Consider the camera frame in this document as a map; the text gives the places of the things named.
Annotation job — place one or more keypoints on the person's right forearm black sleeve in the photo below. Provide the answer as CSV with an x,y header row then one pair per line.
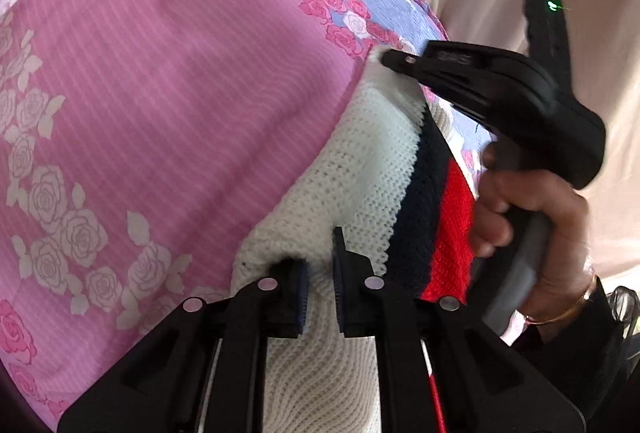
x,y
585,363

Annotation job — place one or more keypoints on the pink rose-print bed sheet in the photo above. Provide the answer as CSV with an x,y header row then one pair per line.
x,y
165,103

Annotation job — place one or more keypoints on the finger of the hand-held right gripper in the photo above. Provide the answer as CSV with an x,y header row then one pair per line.
x,y
402,61

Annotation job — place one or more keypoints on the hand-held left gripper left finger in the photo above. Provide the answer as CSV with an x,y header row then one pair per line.
x,y
298,293

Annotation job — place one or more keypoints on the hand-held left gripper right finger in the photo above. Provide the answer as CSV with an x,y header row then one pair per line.
x,y
340,285

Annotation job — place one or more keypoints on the person's right hand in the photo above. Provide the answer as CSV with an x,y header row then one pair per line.
x,y
565,233

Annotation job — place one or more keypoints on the gold bangle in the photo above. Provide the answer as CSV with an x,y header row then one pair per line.
x,y
575,305

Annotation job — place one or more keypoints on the white knit sweater striped navy red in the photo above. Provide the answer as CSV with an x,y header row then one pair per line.
x,y
360,183

